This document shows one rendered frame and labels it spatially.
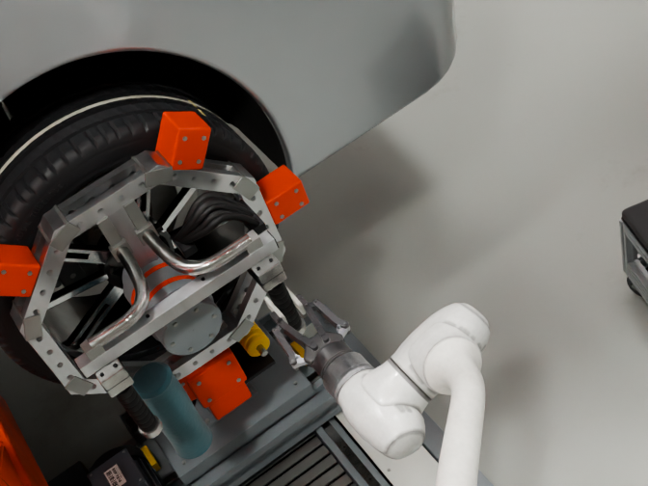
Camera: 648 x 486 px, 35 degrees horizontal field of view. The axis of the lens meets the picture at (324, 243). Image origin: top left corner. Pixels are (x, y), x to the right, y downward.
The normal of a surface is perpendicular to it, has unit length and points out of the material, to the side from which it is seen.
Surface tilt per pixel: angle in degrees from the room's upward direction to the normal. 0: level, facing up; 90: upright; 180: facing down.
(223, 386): 90
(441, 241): 0
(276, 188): 0
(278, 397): 0
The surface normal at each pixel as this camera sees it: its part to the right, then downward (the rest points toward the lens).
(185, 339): 0.53, 0.53
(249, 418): -0.26, -0.65
